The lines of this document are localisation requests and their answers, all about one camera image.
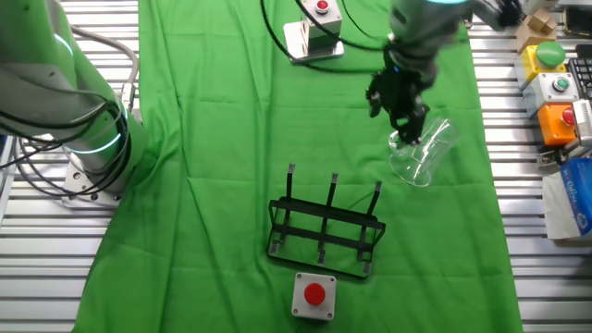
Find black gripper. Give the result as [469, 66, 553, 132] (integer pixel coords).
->
[367, 67, 434, 145]

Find blue tissue pack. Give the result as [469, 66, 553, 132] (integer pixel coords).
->
[559, 157, 592, 238]

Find green cloth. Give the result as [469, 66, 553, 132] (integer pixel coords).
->
[71, 0, 524, 333]

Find grey hose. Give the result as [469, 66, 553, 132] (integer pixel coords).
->
[73, 27, 140, 112]

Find yellow box green mushroom button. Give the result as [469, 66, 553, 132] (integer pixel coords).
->
[514, 41, 568, 92]

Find red button box rear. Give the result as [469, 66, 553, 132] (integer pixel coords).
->
[282, 20, 346, 64]

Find orange box red button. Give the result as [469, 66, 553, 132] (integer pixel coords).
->
[536, 102, 579, 147]

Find black keyboard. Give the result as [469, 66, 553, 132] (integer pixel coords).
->
[567, 57, 592, 101]

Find silver metal bracket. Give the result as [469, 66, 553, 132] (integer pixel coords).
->
[536, 141, 582, 167]

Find grey box large red button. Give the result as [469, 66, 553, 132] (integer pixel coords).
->
[290, 271, 338, 322]

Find wooden block puzzle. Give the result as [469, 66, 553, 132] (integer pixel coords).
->
[515, 8, 559, 53]

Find grey box green button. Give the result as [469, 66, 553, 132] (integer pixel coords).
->
[522, 71, 582, 117]

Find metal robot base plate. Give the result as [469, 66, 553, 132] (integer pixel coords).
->
[62, 161, 124, 210]

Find black flat device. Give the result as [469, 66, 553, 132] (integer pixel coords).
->
[562, 6, 592, 39]

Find white ribbed device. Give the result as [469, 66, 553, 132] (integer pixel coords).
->
[572, 99, 592, 149]

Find blue white packet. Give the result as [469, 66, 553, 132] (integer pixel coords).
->
[541, 173, 592, 241]

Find clear glass cup with handle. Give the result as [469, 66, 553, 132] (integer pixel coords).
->
[388, 116, 462, 189]

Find black cable bundle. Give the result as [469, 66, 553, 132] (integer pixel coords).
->
[0, 90, 131, 201]

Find grey box small red button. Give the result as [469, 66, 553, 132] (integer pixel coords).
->
[300, 0, 343, 42]

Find black wire cup rack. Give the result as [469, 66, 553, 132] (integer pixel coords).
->
[265, 162, 388, 280]

